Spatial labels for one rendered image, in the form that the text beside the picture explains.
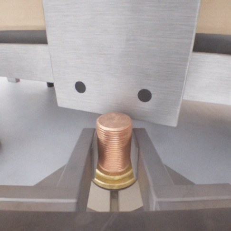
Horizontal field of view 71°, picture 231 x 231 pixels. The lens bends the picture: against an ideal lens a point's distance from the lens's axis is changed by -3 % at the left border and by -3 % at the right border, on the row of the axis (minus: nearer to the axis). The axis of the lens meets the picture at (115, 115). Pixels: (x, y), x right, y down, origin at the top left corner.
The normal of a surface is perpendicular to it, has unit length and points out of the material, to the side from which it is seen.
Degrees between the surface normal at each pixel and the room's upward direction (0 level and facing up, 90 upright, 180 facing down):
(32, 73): 90
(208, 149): 180
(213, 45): 90
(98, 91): 90
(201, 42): 90
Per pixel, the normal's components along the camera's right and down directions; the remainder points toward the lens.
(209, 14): -0.33, 0.45
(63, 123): 0.01, -0.88
